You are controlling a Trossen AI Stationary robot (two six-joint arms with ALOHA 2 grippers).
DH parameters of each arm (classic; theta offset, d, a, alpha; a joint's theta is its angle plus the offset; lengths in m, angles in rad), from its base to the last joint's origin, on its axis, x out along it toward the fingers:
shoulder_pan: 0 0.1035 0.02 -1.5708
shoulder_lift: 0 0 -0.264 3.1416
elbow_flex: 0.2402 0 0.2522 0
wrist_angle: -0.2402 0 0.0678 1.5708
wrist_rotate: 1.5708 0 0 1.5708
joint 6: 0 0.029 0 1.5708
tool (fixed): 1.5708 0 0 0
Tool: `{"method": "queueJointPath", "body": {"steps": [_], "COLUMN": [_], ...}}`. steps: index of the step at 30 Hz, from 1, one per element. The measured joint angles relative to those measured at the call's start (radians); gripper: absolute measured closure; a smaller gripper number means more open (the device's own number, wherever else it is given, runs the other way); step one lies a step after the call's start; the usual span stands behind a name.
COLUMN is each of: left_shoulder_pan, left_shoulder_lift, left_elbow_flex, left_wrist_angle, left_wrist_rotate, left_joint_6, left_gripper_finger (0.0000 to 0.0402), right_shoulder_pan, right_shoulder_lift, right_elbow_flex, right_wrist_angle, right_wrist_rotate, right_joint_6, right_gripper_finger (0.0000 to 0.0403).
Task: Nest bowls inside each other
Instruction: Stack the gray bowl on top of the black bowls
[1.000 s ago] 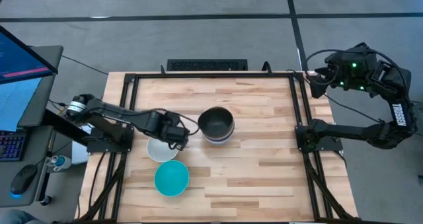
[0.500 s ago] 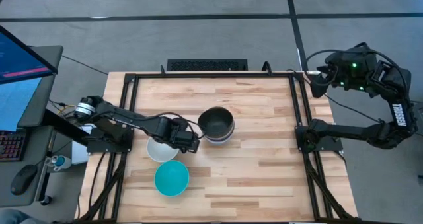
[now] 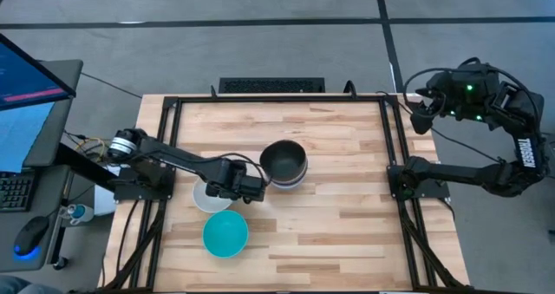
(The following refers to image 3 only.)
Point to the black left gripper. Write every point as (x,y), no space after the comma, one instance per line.
(230,179)

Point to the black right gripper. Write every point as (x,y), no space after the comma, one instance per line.
(466,92)

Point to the black bowl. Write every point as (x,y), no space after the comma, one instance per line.
(284,161)

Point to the white bowl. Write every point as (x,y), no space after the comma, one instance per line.
(300,180)
(208,203)

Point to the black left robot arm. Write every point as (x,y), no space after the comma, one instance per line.
(173,153)

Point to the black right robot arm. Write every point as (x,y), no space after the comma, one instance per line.
(459,174)

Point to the teal bowl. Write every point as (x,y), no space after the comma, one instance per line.
(225,234)

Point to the black keyboard at table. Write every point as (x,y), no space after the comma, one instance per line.
(271,86)

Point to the grey side desk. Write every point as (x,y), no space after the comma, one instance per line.
(47,190)

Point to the computer monitor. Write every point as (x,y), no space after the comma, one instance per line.
(65,75)

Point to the black mouse with blue glow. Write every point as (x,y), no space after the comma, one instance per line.
(31,235)

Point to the monitor with light blue screen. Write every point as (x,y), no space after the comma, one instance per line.
(17,138)

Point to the monitor with dark blue screen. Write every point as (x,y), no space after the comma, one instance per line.
(26,81)

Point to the person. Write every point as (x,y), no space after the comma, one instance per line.
(21,287)

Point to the black aluminium table frame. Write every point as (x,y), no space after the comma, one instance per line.
(277,99)

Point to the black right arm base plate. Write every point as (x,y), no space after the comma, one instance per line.
(438,190)

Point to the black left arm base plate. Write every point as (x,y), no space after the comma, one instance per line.
(130,192)

